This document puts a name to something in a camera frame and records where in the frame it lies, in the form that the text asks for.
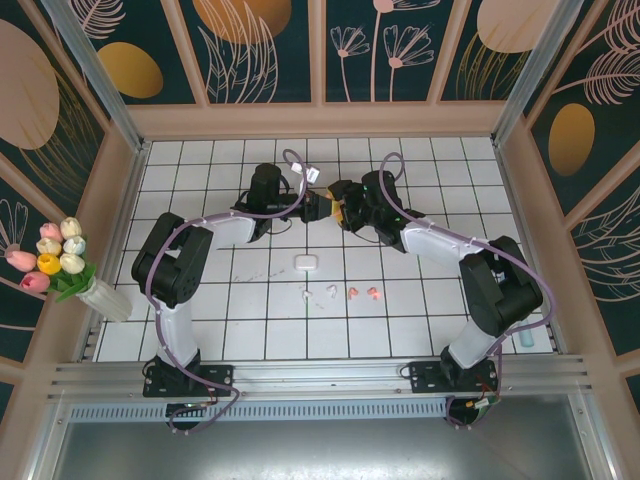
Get grey metal sheet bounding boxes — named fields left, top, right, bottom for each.
left=47, top=419, right=601, bottom=480

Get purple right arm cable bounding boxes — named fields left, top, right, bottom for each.
left=377, top=153, right=559, bottom=431

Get white ribbed vase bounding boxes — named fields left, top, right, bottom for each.
left=74, top=277, right=134, bottom=324

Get small electronics board with wires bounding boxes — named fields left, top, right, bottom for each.
left=164, top=399, right=221, bottom=436
left=447, top=384, right=501, bottom=431

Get aluminium side rail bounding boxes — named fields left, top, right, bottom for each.
left=74, top=324, right=104, bottom=362
left=544, top=314, right=569, bottom=355

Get artificial tulip bouquet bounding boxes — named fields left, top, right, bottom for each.
left=4, top=215, right=99, bottom=304

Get aluminium mounting rail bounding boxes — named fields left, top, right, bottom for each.
left=47, top=353, right=596, bottom=401

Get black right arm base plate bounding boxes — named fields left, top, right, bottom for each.
left=407, top=359, right=501, bottom=396

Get aluminium corner post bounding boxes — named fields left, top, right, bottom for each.
left=42, top=0, right=151, bottom=157
left=491, top=0, right=586, bottom=149

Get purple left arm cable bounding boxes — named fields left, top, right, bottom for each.
left=149, top=148, right=321, bottom=436

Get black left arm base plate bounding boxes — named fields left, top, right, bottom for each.
left=142, top=362, right=236, bottom=399

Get perforated metal cable tray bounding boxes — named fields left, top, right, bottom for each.
left=67, top=397, right=584, bottom=424

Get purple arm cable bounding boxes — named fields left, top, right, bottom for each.
left=149, top=148, right=321, bottom=436
left=377, top=153, right=559, bottom=431

